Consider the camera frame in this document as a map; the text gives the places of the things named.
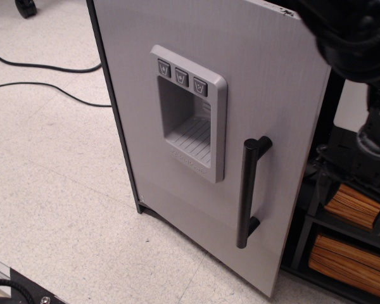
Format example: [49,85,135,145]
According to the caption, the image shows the white countertop panel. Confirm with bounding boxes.
[333,80,368,132]

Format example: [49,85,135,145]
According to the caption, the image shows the black floor cable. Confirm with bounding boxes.
[0,82,112,108]
[0,49,103,73]

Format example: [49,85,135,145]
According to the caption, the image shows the grey toy fridge door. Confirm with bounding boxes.
[87,1,330,296]

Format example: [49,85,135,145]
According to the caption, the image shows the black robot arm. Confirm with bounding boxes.
[291,1,380,189]

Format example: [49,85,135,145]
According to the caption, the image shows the black braided cable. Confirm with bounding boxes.
[0,277,32,304]

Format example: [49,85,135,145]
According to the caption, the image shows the black door handle bar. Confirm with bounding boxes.
[236,136,272,249]

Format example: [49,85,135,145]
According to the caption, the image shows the grey water dispenser panel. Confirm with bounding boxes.
[149,45,228,183]

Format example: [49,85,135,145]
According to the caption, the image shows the upper black floor cable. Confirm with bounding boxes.
[0,49,103,73]

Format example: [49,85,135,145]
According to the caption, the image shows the black toy kitchen cabinet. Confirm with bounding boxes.
[85,0,380,304]

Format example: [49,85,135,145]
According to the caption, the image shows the black caster wheel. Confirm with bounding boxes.
[15,0,37,18]

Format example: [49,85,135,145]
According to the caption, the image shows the lower black floor cable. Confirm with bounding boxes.
[0,82,112,108]

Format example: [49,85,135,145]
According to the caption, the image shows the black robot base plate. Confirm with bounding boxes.
[9,268,66,304]

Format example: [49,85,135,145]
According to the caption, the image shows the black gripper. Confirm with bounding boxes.
[315,127,380,236]

